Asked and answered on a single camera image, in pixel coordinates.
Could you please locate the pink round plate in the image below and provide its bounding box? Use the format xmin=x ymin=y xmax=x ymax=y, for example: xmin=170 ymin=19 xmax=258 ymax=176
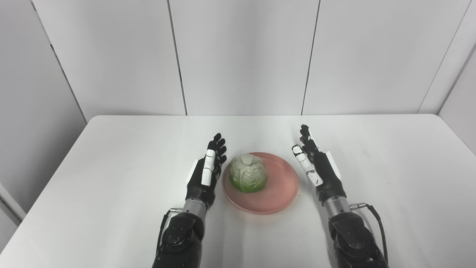
xmin=222 ymin=152 xmax=299 ymax=215

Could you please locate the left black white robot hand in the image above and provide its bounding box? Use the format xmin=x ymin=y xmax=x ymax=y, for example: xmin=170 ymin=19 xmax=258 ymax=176
xmin=185 ymin=133 xmax=228 ymax=209

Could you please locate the green white cabbage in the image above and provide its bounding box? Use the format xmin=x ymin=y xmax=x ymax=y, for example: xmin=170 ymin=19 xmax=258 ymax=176
xmin=228 ymin=153 xmax=268 ymax=194

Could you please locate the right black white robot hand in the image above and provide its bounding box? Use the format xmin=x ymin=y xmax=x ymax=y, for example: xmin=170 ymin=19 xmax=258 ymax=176
xmin=292 ymin=124 xmax=347 ymax=206

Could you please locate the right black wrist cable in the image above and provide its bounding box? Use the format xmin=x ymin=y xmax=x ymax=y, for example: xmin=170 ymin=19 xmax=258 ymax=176
xmin=350 ymin=202 xmax=389 ymax=265

